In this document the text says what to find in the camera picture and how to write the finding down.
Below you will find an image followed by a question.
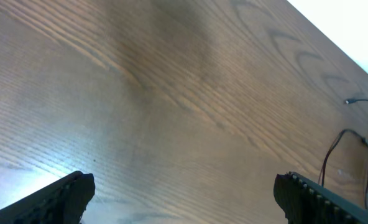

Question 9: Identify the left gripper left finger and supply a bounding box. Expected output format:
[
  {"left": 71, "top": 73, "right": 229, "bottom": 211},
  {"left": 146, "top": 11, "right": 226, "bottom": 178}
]
[{"left": 0, "top": 171, "right": 95, "bottom": 224}]

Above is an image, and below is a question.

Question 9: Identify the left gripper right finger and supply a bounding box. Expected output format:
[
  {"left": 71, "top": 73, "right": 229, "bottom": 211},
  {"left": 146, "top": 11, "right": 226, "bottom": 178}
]
[{"left": 274, "top": 172, "right": 368, "bottom": 224}]

